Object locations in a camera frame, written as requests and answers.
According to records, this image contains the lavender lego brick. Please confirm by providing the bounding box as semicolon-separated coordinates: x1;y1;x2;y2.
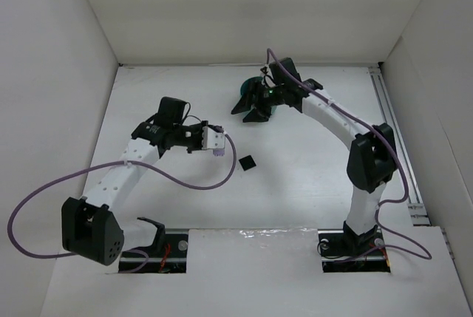
212;149;225;157

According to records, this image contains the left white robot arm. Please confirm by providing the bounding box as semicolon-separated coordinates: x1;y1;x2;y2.
61;97;208;266

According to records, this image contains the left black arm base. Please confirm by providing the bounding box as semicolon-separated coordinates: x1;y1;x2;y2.
118;229;189;274

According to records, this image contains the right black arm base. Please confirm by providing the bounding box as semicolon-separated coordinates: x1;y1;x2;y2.
316;230;391;273

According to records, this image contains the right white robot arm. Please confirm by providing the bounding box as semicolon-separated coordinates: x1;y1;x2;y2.
231;58;398;259

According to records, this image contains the teal round divided container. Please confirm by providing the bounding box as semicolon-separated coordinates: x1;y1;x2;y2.
239;76;276;117

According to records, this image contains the black flat lego plate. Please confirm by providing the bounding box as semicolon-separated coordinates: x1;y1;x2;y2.
239;155;256;171

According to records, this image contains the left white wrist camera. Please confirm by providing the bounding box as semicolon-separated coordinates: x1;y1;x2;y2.
202;125;225;151

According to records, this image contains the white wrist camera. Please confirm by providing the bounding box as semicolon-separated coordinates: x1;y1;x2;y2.
202;125;225;151
260;65;271;77

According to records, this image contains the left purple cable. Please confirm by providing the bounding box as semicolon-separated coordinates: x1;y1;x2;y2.
7;134;238;273

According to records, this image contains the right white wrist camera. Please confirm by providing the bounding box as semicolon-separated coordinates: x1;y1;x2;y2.
260;65;271;77

